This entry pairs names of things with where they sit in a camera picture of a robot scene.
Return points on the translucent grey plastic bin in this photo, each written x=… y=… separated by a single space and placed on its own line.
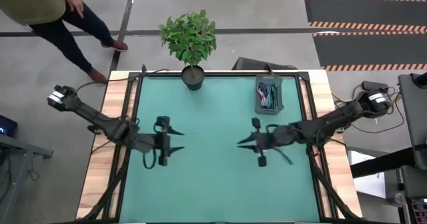
x=258 y=110

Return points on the grey metal cart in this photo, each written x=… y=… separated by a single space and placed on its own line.
x=415 y=117

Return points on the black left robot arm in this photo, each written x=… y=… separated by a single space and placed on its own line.
x=100 y=119

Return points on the black power adapter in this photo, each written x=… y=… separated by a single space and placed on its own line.
x=373 y=85

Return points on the person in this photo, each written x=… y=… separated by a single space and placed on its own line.
x=30 y=0

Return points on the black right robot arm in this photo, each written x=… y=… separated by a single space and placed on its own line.
x=333 y=120

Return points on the white sheet on floor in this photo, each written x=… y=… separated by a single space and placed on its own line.
x=370 y=184

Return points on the grey side table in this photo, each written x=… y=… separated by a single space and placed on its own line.
x=16 y=170

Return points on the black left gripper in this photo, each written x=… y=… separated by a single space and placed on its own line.
x=163 y=142

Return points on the black flat panel behind table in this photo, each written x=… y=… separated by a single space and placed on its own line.
x=253 y=64

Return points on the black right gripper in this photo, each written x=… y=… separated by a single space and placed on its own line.
x=273 y=139

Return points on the black floor mat orange stripes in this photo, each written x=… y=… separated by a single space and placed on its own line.
x=367 y=10
x=367 y=50

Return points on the green potted plant black pot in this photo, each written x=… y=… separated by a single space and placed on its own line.
x=191 y=40

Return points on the black tablet device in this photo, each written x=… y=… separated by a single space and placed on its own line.
x=6 y=125

